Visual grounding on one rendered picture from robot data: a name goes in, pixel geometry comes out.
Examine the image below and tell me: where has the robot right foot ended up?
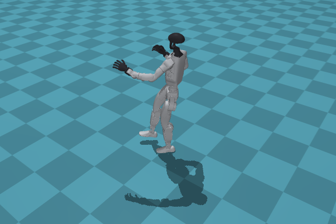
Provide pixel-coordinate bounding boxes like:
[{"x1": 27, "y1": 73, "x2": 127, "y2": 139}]
[{"x1": 139, "y1": 130, "x2": 158, "y2": 137}]

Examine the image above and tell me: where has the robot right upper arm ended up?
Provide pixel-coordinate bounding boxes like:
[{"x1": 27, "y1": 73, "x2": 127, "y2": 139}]
[{"x1": 181, "y1": 50, "x2": 188, "y2": 70}]

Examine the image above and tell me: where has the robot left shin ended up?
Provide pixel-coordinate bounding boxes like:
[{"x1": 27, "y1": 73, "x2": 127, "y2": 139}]
[{"x1": 162, "y1": 126, "x2": 173, "y2": 149}]

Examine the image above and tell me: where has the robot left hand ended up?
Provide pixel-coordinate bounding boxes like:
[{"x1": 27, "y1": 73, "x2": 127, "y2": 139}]
[{"x1": 113, "y1": 60, "x2": 131, "y2": 76}]

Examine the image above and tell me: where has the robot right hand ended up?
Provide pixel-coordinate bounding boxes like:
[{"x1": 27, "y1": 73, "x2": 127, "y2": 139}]
[{"x1": 152, "y1": 45, "x2": 170, "y2": 57}]

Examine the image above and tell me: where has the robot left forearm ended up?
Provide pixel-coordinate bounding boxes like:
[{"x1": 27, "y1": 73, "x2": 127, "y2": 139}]
[{"x1": 126, "y1": 69, "x2": 154, "y2": 81}]

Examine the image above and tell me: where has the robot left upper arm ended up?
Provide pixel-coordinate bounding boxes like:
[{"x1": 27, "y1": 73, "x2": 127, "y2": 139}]
[{"x1": 149, "y1": 58, "x2": 175, "y2": 82}]

